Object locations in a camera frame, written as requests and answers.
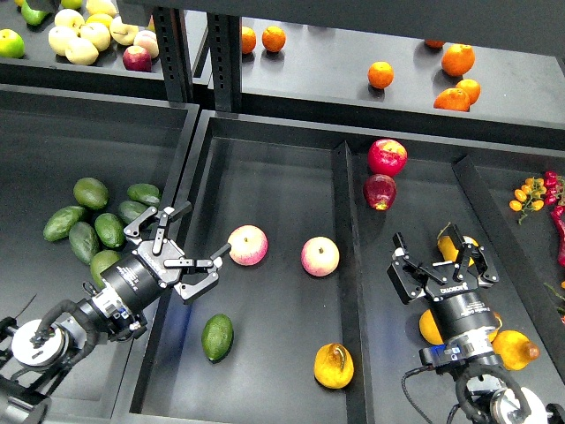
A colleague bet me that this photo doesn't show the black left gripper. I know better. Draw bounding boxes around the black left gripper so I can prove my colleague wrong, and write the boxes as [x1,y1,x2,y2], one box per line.
[101,201,231,312]

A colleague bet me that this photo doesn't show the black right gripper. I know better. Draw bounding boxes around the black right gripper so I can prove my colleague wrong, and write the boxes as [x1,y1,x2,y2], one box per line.
[387,223,502,344]

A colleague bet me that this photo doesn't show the green avocado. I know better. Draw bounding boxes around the green avocado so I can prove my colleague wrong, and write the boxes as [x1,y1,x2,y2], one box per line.
[201,314,234,361]

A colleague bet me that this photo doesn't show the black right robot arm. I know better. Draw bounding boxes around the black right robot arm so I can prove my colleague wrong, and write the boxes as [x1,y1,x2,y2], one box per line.
[388,224,564,423]

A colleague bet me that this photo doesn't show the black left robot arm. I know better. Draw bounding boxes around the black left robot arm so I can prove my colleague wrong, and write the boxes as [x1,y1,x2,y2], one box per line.
[1,202,231,423]

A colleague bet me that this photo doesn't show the yellow pear top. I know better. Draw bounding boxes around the yellow pear top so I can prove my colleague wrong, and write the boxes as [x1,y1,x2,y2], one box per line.
[436,223,479,266]

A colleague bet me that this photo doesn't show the avocado top right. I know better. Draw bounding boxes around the avocado top right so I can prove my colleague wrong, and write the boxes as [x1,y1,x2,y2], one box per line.
[127,183,161,207]

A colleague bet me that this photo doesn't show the avocado centre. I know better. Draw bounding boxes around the avocado centre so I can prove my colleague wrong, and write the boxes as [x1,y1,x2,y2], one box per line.
[94,213,125,248]

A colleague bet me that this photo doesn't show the avocado lower left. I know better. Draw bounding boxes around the avocado lower left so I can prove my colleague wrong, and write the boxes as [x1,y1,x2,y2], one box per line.
[68,222,100,265]

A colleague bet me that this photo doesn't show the avocado top left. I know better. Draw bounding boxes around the avocado top left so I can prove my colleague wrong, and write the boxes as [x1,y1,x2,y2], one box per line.
[73,177,109,210]

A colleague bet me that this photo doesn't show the avocado far left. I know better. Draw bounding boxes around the avocado far left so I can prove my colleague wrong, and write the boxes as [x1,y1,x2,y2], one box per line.
[43,205,88,242]

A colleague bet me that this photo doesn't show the pale yellow pear front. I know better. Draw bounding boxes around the pale yellow pear front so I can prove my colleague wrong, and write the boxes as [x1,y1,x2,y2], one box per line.
[64,37,99,65]

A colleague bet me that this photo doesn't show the pale yellow pear right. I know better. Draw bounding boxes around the pale yellow pear right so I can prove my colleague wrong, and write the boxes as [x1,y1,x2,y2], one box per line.
[109,16,139,47]

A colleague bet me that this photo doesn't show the pale yellow pear centre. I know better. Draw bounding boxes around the pale yellow pear centre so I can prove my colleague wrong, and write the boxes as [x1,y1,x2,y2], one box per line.
[79,22,111,51]

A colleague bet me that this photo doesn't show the black right bin divider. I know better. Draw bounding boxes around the black right bin divider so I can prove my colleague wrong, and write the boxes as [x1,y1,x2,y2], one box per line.
[452,156,564,376]

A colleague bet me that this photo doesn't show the black bin divider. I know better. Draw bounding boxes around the black bin divider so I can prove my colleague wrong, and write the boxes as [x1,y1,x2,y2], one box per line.
[452,156,564,376]
[332,141,375,423]

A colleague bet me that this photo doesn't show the pink apple left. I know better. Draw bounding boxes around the pink apple left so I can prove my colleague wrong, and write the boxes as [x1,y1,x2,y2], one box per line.
[228,224,268,266]

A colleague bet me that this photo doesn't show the pink apple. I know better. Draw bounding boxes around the pink apple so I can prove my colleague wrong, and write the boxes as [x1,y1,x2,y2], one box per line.
[301,237,340,277]
[228,224,268,266]

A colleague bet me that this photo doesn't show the dark red apple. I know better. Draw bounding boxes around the dark red apple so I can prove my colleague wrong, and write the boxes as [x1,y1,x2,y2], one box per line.
[363,174,396,211]

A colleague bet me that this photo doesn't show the orange cherry tomato bunch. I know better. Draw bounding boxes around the orange cherry tomato bunch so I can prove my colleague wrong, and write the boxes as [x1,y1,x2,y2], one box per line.
[508,177,546,225]

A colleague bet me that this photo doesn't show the pink apple right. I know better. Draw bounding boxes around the pink apple right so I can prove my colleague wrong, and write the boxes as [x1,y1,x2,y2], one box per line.
[301,237,340,277]

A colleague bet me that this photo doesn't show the bright red apple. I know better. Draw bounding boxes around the bright red apple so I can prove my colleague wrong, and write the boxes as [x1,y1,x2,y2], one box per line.
[367,139,408,178]

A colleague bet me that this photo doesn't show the red chili peppers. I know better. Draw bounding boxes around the red chili peppers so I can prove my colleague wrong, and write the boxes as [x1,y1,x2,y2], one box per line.
[544,170,564,267]

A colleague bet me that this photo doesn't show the black middle bin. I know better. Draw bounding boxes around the black middle bin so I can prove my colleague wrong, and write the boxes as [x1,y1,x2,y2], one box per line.
[141,112,564,423]

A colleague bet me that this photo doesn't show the black bin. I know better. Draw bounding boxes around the black bin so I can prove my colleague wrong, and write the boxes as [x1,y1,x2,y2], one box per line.
[141,112,564,423]
[1,85,200,423]

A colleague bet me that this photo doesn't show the orange on shelf front right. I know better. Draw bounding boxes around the orange on shelf front right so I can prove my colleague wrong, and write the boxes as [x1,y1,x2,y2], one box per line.
[433,87,471,111]

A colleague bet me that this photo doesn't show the black left bin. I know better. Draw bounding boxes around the black left bin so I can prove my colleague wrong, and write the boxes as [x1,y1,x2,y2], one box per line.
[1,85,200,423]

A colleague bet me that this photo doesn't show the orange on shelf small right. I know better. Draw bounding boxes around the orange on shelf small right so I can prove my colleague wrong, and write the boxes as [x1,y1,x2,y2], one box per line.
[456,79,481,105]

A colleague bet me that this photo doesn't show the red apple on shelf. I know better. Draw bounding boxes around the red apple on shelf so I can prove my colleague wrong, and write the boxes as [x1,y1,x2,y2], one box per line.
[122,45,152,72]

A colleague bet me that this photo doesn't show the orange on shelf middle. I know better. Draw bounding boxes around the orange on shelf middle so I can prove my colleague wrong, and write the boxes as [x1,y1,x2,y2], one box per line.
[367,61,395,89]

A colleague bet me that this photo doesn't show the large orange on shelf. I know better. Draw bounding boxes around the large orange on shelf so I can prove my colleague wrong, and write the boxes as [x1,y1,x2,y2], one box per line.
[441,43,476,77]

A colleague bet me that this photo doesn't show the peach on shelf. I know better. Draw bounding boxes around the peach on shelf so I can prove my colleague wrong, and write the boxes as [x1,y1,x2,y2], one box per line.
[133,30,159,59]

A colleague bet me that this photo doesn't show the black shelf post left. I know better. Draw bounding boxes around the black shelf post left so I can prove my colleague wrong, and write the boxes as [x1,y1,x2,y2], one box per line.
[153,6,193,103]

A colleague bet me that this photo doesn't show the black shelf post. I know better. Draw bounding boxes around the black shelf post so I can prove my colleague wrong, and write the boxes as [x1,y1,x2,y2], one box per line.
[153,6,193,103]
[207,12,242,113]

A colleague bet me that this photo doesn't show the black shelf post right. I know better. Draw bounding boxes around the black shelf post right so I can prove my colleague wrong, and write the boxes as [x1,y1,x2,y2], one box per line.
[207,12,242,113]

